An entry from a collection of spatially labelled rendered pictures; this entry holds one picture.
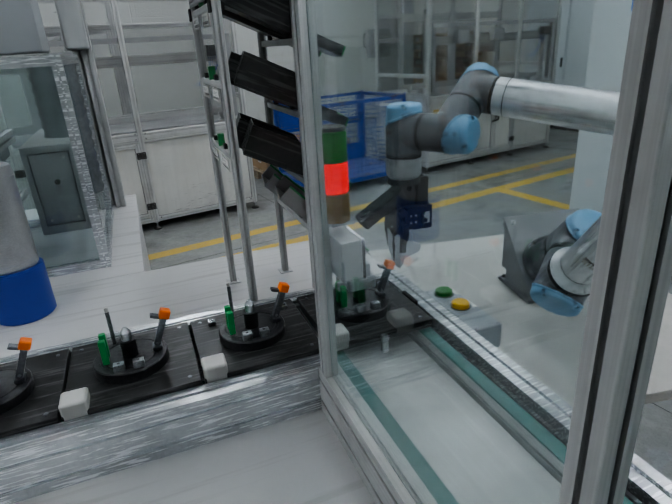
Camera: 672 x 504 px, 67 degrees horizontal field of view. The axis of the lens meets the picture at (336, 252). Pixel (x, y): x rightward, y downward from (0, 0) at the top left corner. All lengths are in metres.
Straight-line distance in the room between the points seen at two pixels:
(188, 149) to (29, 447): 4.24
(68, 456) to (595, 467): 0.83
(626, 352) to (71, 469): 0.89
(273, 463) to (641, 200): 0.79
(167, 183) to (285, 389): 4.16
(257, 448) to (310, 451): 0.10
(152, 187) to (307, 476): 4.26
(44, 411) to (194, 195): 4.21
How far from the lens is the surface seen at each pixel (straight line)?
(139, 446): 1.02
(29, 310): 1.66
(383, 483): 0.83
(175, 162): 5.04
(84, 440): 1.01
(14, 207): 1.60
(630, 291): 0.33
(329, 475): 0.95
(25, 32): 2.03
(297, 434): 1.02
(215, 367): 1.01
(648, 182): 0.31
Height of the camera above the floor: 1.54
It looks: 22 degrees down
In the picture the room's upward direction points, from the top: 3 degrees counter-clockwise
